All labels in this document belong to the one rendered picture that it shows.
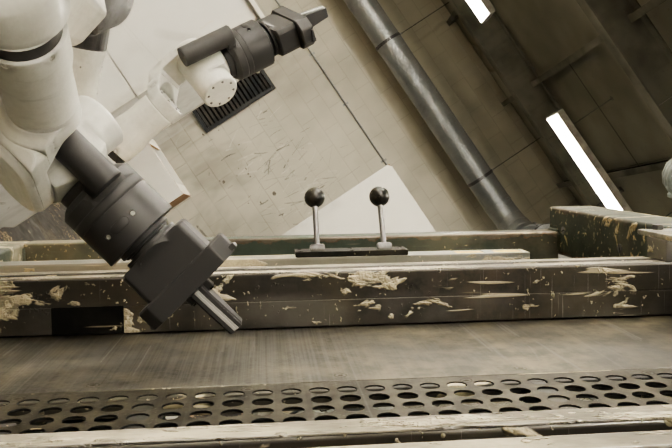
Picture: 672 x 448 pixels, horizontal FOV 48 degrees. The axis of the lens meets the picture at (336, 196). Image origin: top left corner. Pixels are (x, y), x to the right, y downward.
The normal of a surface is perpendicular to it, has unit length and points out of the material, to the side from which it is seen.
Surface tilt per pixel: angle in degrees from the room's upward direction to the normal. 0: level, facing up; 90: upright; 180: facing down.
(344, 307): 90
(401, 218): 90
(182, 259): 90
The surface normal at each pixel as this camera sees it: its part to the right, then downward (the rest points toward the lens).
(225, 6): 0.03, -0.05
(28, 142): 0.00, 0.29
